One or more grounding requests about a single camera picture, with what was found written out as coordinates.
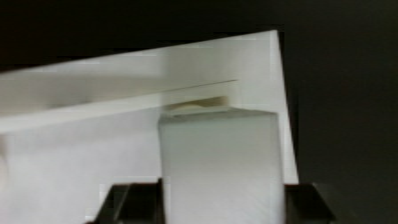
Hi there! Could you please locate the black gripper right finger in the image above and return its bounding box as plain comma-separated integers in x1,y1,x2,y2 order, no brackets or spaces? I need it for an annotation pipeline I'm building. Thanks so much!
285,183,356,224

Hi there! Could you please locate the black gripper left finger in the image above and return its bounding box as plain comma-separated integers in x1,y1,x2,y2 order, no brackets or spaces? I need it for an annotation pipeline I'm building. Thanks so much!
95,181,166,224

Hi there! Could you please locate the white table leg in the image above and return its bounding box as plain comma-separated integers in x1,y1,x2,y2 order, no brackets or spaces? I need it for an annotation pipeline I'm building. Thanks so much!
159,107,285,224

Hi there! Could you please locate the white square tabletop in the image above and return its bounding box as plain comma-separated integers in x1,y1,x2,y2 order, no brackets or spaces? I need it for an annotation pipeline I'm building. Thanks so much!
0,31,299,224

